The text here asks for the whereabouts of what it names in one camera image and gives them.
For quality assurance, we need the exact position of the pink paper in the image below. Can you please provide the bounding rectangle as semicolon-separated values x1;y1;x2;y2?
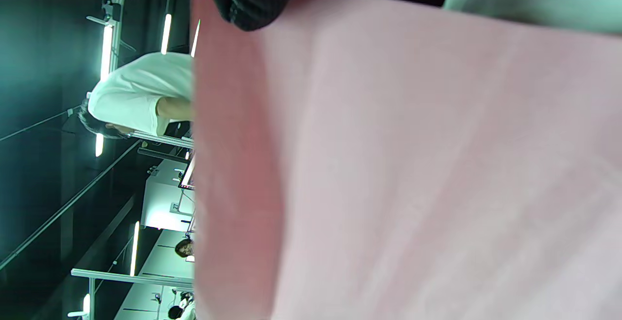
190;0;622;320

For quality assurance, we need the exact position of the white office desk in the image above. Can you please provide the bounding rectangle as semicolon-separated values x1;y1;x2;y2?
140;159;196;231

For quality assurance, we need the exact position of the metal frame beam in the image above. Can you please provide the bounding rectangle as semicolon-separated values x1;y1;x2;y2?
70;268;195;291

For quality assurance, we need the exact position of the computer monitor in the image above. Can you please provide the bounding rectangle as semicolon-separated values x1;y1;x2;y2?
178;154;196;191

